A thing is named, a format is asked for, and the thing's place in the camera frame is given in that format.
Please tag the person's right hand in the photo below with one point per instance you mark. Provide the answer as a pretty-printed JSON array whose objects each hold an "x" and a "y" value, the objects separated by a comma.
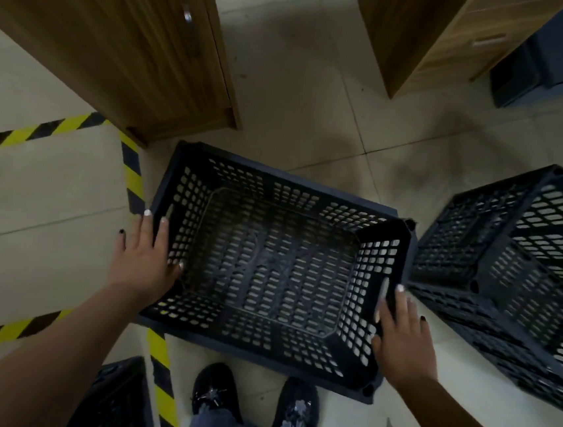
[{"x": 405, "y": 347}]

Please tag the person's left hand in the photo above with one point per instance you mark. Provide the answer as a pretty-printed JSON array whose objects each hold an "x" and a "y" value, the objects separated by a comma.
[{"x": 140, "y": 267}]

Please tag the person's left middle finger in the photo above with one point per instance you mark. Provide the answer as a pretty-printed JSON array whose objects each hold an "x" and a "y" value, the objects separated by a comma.
[{"x": 145, "y": 230}]

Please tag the person's right thumb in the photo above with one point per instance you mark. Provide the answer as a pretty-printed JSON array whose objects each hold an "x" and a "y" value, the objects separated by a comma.
[{"x": 380, "y": 332}]

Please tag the person's left thumb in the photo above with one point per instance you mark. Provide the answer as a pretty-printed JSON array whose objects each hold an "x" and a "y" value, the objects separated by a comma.
[{"x": 174, "y": 272}]

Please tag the black perforated plastic crate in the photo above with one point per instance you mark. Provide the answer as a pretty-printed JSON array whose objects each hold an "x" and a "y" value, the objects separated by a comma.
[
  {"x": 498, "y": 337},
  {"x": 289, "y": 179},
  {"x": 114, "y": 403}
]

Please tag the person's left forearm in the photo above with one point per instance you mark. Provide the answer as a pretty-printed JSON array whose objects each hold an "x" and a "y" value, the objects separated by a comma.
[{"x": 49, "y": 352}]

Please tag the yellow black hazard tape strip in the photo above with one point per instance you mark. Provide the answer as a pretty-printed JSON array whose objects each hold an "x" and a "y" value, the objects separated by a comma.
[
  {"x": 36, "y": 131},
  {"x": 133, "y": 181}
]

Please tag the person's right black shoe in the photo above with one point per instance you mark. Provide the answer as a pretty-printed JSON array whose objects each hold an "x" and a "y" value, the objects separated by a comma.
[{"x": 296, "y": 406}]

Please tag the person's black shoe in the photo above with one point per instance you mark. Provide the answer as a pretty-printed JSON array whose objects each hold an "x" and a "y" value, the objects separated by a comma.
[
  {"x": 217, "y": 391},
  {"x": 296, "y": 406}
]

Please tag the person's left black shoe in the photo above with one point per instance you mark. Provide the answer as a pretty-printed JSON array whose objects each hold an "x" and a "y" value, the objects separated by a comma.
[{"x": 217, "y": 391}]

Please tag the dark wooden cabinet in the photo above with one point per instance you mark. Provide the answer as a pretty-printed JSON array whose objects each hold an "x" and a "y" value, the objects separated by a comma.
[{"x": 104, "y": 40}]

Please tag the light wooden cabinet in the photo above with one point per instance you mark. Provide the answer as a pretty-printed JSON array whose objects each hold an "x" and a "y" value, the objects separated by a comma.
[{"x": 403, "y": 34}]

